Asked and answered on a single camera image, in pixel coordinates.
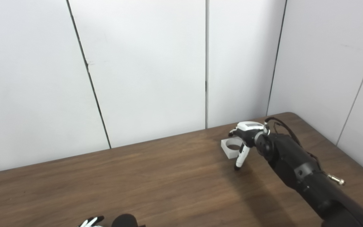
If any thick black right wrist cable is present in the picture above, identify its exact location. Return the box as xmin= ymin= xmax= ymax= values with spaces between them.
xmin=264 ymin=117 xmax=302 ymax=147

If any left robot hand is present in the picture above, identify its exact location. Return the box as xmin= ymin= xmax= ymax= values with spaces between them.
xmin=78 ymin=216 xmax=105 ymax=227

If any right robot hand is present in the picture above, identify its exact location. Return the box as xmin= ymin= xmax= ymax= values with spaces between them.
xmin=228 ymin=121 xmax=270 ymax=171

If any black peg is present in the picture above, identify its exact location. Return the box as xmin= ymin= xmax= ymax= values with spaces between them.
xmin=111 ymin=214 xmax=146 ymax=227

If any white square piece with hole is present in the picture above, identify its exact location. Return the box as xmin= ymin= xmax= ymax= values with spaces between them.
xmin=221 ymin=136 xmax=246 ymax=159

